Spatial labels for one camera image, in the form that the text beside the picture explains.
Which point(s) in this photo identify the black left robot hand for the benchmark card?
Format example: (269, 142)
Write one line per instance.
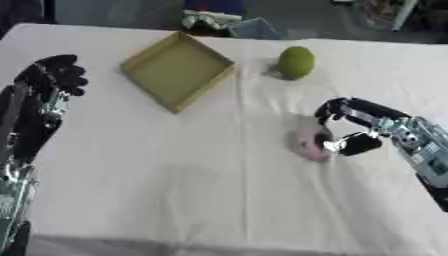
(35, 110)

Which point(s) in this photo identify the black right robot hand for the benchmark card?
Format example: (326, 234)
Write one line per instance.
(363, 113)

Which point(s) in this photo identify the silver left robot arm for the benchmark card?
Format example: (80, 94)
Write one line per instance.
(14, 196)

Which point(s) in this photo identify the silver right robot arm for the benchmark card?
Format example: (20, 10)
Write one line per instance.
(426, 150)

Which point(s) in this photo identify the tan cardboard box green inside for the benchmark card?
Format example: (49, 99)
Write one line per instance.
(177, 71)

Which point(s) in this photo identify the pink toy donut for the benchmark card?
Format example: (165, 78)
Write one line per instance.
(308, 144)

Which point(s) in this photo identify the green toy fruit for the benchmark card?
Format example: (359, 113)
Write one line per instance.
(296, 62)

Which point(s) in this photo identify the white tripod leg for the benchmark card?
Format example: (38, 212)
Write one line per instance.
(405, 14)

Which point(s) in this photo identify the blue grey bag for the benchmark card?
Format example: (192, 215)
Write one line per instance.
(253, 28)

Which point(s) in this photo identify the crumpled white green cloth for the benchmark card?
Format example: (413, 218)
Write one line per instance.
(207, 19)

